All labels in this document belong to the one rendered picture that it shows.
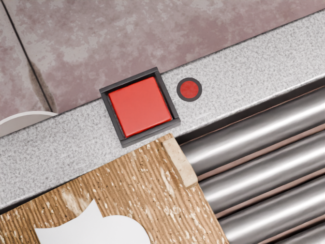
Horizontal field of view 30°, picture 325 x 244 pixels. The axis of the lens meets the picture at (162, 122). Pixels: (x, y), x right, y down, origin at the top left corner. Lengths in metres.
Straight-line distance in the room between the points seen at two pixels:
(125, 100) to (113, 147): 0.06
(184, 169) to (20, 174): 0.20
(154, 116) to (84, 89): 1.03
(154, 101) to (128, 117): 0.04
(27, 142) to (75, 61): 1.04
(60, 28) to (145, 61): 0.27
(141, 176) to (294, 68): 0.23
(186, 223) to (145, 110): 0.14
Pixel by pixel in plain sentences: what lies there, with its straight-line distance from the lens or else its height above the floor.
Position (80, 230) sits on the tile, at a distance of 0.69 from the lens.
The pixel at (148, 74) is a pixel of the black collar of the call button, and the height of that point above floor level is 0.93.
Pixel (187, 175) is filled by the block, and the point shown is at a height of 0.96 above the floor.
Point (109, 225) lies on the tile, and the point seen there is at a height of 0.94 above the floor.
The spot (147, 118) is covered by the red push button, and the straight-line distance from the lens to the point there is 0.72.
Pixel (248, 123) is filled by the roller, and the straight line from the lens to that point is 0.74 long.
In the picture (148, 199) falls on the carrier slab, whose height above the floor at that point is 0.94.
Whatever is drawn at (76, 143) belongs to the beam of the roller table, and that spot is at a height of 0.92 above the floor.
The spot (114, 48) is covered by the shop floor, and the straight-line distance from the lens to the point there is 1.77.
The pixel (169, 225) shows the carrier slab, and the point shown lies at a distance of 0.69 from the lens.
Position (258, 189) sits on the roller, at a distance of 0.72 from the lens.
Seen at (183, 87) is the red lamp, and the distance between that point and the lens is 0.75.
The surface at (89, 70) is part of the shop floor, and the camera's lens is 1.76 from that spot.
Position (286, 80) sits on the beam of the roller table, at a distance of 0.76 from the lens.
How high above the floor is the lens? 1.62
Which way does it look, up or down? 73 degrees down
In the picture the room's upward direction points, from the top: 4 degrees counter-clockwise
